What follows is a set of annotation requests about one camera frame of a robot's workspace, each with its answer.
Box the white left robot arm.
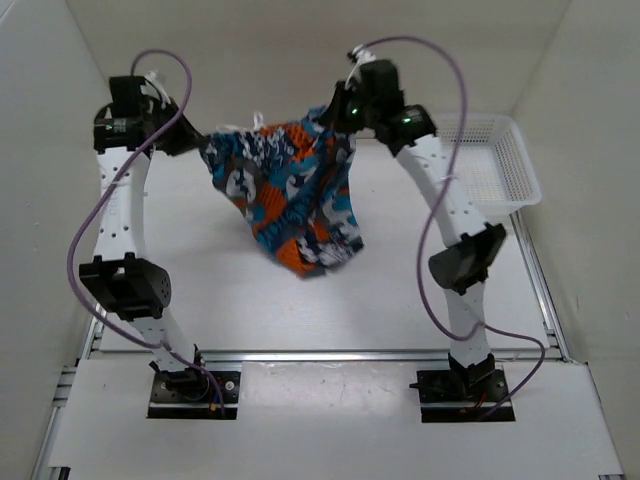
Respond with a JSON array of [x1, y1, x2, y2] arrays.
[[79, 71, 210, 400]]

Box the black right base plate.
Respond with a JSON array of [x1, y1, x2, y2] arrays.
[[409, 369, 516, 423]]

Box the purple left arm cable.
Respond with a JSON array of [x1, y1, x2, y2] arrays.
[[67, 48, 226, 419]]

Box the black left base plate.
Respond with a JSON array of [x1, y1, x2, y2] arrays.
[[147, 370, 241, 421]]

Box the white plastic mesh basket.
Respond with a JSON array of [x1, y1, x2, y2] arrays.
[[436, 113, 542, 219]]

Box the white front cover board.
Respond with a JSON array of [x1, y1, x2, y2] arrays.
[[50, 359, 623, 479]]

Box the colourful patterned shorts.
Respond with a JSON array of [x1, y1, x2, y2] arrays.
[[200, 106, 364, 277]]

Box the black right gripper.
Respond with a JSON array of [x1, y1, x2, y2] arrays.
[[319, 82, 378, 136]]

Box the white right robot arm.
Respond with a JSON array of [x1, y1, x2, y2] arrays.
[[323, 58, 506, 400]]

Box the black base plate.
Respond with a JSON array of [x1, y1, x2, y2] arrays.
[[409, 369, 516, 423], [147, 370, 241, 421]]

